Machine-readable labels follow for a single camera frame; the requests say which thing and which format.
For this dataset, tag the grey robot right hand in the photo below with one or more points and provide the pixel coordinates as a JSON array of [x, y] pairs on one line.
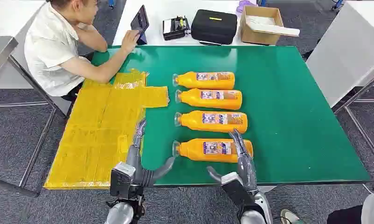
[[247, 171]]

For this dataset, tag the black label printer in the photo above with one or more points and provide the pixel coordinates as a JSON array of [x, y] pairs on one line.
[[174, 29]]

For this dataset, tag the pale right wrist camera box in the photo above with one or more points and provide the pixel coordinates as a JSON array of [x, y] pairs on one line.
[[236, 190]]

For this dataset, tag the person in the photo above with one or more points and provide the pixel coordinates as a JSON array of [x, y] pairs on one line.
[[51, 46]]

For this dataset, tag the white green shoe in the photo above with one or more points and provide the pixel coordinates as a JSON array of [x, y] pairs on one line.
[[289, 217]]

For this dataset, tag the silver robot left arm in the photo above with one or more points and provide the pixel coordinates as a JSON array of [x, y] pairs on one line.
[[120, 215]]

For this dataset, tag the white floor plate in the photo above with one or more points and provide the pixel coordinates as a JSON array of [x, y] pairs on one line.
[[267, 188]]

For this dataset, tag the yellow sheet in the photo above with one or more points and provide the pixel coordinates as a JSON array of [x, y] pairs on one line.
[[94, 133]]

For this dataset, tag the white table with devices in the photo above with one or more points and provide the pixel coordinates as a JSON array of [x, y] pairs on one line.
[[162, 9]]

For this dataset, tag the white table with metal legs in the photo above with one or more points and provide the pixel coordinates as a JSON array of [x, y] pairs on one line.
[[344, 46]]

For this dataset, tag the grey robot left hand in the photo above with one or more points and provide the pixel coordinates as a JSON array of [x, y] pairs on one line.
[[135, 160]]

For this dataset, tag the black zip case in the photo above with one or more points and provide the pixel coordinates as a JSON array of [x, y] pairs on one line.
[[213, 29]]

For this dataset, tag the white foam board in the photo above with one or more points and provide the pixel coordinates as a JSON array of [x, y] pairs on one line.
[[273, 28]]

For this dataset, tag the green table mat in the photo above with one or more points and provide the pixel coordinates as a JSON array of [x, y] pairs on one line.
[[282, 108]]

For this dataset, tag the dark leg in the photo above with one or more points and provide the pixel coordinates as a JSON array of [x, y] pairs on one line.
[[344, 216]]

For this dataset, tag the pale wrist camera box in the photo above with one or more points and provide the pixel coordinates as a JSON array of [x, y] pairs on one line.
[[236, 190], [122, 179]]

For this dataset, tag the orange drink bottle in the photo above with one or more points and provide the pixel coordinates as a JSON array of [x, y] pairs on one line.
[[205, 83], [193, 151], [211, 103], [211, 126]]

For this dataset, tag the grey metal table frame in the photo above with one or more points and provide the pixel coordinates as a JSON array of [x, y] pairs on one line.
[[14, 186]]

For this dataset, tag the purple plastic item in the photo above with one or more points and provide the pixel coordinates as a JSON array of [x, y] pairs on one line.
[[245, 5]]

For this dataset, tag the black tablet with stand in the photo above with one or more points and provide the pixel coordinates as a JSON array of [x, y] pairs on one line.
[[140, 21]]

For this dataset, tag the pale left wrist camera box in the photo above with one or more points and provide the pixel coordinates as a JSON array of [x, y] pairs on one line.
[[122, 179]]

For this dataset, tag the brown cardboard box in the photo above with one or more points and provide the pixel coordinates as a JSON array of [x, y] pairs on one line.
[[255, 37]]

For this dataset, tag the white table beside person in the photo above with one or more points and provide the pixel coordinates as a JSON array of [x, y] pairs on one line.
[[7, 15]]

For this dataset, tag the steel bench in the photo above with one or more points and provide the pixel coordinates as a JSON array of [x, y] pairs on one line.
[[0, 52]]

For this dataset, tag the person's right hand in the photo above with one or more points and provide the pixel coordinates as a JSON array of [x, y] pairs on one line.
[[130, 40]]

